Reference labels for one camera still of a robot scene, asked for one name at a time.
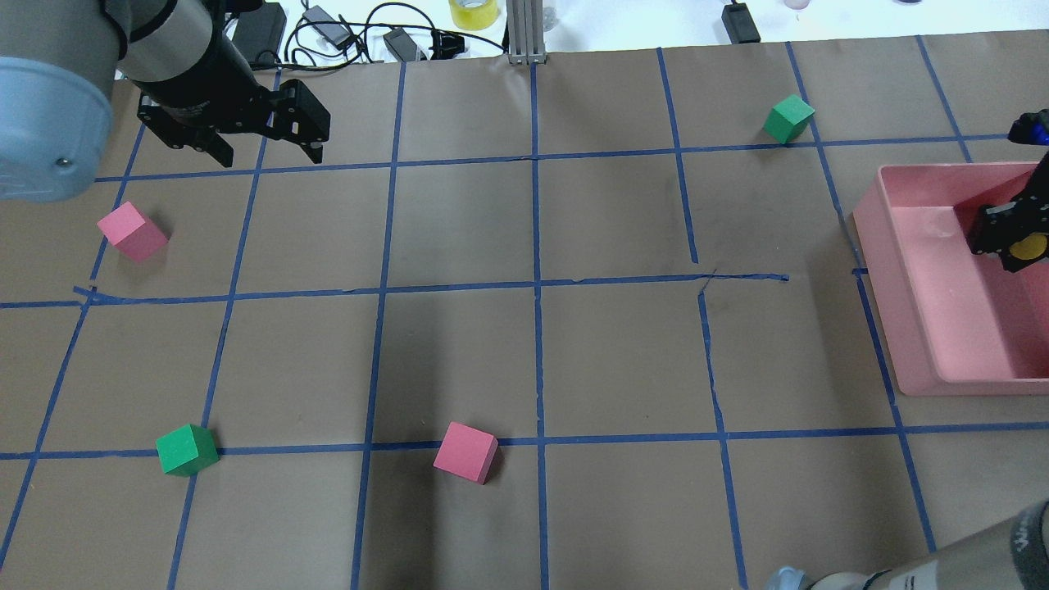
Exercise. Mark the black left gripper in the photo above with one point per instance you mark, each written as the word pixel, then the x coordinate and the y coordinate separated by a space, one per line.
pixel 199 72

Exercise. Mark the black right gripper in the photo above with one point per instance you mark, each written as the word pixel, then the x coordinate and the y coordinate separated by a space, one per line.
pixel 1005 230

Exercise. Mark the yellow mushroom push button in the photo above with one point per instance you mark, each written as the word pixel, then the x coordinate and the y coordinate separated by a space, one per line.
pixel 1033 244

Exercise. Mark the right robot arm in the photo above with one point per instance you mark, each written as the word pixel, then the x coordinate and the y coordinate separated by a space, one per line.
pixel 1009 555

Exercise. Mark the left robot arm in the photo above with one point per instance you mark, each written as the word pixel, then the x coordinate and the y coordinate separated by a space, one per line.
pixel 58 65

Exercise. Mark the green cube near arm base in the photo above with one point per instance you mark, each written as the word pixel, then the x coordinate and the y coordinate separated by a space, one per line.
pixel 186 450

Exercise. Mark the pink plastic bin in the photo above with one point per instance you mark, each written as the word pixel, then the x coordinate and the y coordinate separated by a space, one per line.
pixel 956 323

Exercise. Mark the pink cube far side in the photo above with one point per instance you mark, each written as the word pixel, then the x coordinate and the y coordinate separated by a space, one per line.
pixel 132 233

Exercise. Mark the pink cube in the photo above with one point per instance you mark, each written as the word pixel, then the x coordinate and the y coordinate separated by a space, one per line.
pixel 132 233
pixel 466 452

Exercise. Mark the yellow tape roll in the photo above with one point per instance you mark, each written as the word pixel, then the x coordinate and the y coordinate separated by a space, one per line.
pixel 473 15

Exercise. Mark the green cube near bin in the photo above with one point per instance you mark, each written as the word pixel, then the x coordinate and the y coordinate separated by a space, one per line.
pixel 787 119

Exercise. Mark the black power adapter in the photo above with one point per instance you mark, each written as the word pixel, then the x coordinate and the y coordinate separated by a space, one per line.
pixel 739 24

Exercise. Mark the pink cube near centre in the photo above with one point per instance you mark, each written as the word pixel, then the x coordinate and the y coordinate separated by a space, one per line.
pixel 466 452

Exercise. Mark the aluminium frame post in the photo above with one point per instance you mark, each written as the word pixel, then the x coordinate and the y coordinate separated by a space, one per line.
pixel 525 33

